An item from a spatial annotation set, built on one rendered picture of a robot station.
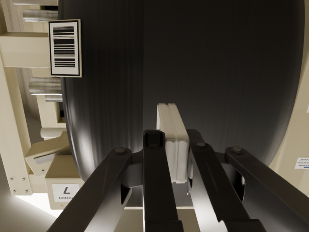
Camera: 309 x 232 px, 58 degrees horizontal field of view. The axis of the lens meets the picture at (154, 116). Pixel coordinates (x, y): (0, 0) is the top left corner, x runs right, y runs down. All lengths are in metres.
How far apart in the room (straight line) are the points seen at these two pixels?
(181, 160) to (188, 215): 3.48
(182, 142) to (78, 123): 0.21
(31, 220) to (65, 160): 2.75
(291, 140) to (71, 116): 0.46
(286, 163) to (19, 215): 3.51
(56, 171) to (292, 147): 0.74
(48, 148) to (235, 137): 0.88
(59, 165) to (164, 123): 0.89
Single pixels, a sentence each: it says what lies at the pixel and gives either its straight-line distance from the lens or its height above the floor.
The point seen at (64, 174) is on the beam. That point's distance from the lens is 1.01.
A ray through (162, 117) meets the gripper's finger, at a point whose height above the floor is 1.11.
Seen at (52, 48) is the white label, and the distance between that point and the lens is 0.33.
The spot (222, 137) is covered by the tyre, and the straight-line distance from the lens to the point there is 0.34.
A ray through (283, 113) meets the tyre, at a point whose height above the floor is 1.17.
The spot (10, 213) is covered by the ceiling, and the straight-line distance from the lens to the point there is 3.96.
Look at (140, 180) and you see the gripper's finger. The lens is 0.15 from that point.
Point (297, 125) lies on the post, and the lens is 0.63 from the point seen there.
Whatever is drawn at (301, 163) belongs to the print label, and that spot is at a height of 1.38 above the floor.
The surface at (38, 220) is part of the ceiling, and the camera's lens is 3.75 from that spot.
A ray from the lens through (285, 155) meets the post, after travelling 0.66.
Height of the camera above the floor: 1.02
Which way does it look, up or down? 27 degrees up
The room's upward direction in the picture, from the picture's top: 178 degrees counter-clockwise
